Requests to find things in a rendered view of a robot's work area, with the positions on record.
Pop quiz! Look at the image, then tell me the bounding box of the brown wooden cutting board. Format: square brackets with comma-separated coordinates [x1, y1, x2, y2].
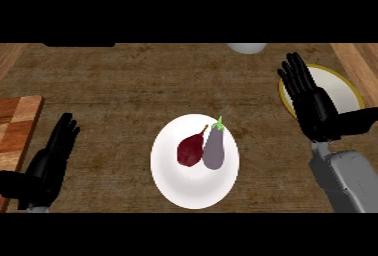
[0, 95, 46, 214]

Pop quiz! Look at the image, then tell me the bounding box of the yellow-rimmed white bowl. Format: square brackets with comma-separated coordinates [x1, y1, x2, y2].
[278, 63, 366, 120]

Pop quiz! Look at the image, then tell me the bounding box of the white oval plate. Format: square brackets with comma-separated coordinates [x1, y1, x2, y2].
[149, 113, 241, 210]

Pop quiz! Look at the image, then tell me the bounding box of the dark red pear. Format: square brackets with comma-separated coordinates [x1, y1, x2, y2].
[176, 124, 210, 168]

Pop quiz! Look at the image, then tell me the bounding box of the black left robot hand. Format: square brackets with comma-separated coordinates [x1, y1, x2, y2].
[0, 112, 82, 211]

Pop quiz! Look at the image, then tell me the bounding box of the purple eggplant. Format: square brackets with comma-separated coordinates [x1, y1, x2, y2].
[203, 115, 228, 171]

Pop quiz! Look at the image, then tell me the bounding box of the pale grey round object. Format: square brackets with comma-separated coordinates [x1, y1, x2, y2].
[226, 42, 269, 55]

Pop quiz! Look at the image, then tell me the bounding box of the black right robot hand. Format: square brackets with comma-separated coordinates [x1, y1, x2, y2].
[276, 51, 378, 143]

